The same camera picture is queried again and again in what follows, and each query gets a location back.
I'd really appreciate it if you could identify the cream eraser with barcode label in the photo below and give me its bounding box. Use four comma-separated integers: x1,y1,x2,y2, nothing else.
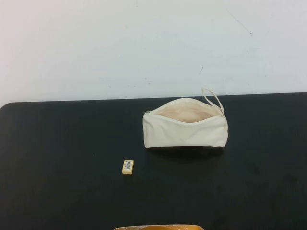
121,159,135,176

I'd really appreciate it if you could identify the cream fabric pencil case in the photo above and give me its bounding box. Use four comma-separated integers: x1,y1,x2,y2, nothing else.
142,87,229,148

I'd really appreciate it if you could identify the yellow-orange rimmed object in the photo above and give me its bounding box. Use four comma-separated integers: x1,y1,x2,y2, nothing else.
113,224,204,230

